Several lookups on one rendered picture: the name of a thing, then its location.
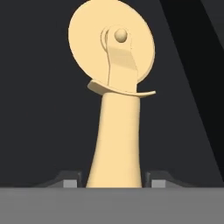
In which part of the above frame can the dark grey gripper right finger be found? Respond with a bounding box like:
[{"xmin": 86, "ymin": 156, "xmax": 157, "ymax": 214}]
[{"xmin": 144, "ymin": 170, "xmax": 192, "ymax": 189}]

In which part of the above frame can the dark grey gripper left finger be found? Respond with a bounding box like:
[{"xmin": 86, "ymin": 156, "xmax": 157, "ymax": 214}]
[{"xmin": 38, "ymin": 170, "xmax": 83, "ymax": 189}]

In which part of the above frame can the tan pizza cutter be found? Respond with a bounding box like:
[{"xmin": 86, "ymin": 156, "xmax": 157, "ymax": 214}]
[{"xmin": 67, "ymin": 0, "xmax": 157, "ymax": 189}]

